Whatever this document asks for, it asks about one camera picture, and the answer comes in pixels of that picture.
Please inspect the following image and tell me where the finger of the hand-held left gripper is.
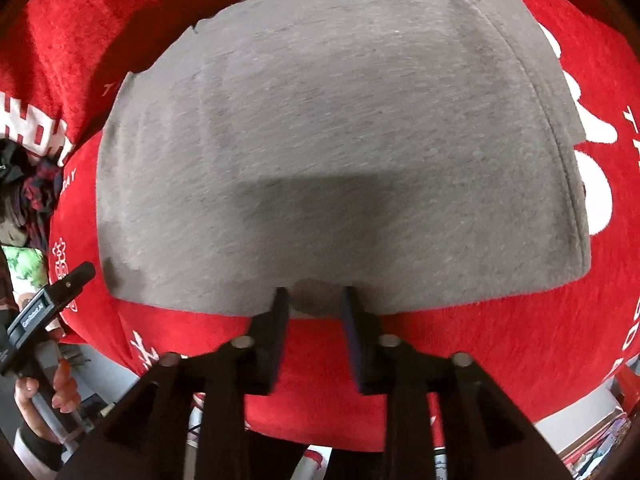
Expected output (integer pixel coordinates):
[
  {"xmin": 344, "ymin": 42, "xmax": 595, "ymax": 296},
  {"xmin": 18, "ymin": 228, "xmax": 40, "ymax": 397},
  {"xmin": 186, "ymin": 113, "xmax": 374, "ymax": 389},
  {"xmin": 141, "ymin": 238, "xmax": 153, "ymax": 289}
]
[{"xmin": 42, "ymin": 261, "xmax": 96, "ymax": 312}]

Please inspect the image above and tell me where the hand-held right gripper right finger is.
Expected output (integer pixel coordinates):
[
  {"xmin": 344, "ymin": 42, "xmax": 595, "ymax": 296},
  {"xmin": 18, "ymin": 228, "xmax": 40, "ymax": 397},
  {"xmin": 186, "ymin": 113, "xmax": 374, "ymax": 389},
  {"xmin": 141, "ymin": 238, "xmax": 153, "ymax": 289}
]
[{"xmin": 340, "ymin": 286, "xmax": 576, "ymax": 480}]

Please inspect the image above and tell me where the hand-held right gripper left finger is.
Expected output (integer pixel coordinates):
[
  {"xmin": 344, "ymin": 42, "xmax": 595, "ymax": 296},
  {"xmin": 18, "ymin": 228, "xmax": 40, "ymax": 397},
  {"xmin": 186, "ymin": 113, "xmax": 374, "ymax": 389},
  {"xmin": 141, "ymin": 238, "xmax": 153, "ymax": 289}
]
[{"xmin": 60, "ymin": 287, "xmax": 291, "ymax": 480}]

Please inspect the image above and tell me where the grey sweatshirt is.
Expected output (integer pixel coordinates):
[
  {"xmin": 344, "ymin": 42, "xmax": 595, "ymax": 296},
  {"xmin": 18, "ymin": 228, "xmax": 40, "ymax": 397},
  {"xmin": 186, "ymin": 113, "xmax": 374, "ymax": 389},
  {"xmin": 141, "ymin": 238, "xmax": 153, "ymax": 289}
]
[{"xmin": 95, "ymin": 0, "xmax": 593, "ymax": 318}]

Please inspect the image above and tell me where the person's left hand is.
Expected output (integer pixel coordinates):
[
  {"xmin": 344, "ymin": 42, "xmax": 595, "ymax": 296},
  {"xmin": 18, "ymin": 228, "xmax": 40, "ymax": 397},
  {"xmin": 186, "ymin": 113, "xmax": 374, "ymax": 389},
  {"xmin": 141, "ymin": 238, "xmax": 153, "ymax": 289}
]
[{"xmin": 14, "ymin": 355, "xmax": 83, "ymax": 443}]

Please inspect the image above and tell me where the green white printed cloth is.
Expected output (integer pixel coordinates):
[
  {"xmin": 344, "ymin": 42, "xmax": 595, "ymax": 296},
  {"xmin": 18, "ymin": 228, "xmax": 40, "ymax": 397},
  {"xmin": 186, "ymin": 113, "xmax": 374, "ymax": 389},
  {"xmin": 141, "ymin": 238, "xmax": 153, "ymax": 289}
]
[{"xmin": 0, "ymin": 245, "xmax": 48, "ymax": 293}]

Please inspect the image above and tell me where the dark red plaid cloth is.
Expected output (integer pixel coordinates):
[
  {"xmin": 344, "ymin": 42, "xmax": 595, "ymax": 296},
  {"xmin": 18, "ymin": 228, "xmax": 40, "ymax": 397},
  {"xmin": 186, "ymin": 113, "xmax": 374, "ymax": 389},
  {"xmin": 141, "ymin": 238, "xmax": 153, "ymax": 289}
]
[{"xmin": 10, "ymin": 155, "xmax": 66, "ymax": 248}]

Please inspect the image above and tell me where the black cloth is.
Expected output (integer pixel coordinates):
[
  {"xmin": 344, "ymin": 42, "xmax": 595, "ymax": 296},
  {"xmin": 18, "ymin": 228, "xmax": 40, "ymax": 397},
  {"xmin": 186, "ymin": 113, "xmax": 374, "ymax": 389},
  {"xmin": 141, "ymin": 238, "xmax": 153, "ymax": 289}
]
[{"xmin": 0, "ymin": 137, "xmax": 36, "ymax": 186}]

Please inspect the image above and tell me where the red printed blanket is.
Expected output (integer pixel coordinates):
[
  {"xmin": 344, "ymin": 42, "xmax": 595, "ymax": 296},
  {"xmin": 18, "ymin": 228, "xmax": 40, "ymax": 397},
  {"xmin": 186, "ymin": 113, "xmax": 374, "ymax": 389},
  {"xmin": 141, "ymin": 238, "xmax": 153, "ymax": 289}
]
[{"xmin": 0, "ymin": 0, "xmax": 640, "ymax": 453}]

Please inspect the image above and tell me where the stack of papers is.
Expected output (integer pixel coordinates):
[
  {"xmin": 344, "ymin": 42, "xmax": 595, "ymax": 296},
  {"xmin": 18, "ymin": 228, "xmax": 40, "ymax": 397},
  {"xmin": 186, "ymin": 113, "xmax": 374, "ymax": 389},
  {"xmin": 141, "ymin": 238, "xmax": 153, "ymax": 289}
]
[{"xmin": 557, "ymin": 407, "xmax": 633, "ymax": 471}]

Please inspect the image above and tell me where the red box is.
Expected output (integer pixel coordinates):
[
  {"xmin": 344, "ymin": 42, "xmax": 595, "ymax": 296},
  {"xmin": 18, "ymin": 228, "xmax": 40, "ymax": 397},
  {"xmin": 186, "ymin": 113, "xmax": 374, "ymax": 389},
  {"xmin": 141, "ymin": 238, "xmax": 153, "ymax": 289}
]
[{"xmin": 612, "ymin": 362, "xmax": 640, "ymax": 401}]

